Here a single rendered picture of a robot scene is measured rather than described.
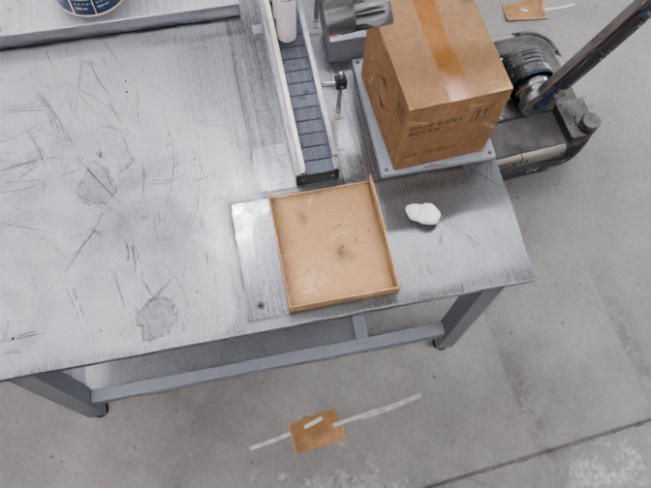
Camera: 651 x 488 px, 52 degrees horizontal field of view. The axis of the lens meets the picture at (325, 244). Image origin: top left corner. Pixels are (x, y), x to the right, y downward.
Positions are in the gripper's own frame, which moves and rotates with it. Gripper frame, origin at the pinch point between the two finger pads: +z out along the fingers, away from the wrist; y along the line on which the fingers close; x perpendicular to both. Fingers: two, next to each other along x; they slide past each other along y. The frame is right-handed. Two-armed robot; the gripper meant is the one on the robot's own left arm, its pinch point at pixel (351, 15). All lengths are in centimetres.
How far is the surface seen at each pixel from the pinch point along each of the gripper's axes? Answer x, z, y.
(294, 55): 6.8, 32.2, 9.5
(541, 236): 94, 76, -75
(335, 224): 46.5, 5.7, 12.4
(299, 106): 18.9, 22.2, 12.4
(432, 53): 11.7, -2.3, -15.9
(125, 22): -11, 47, 50
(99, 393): 92, 46, 90
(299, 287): 56, -3, 25
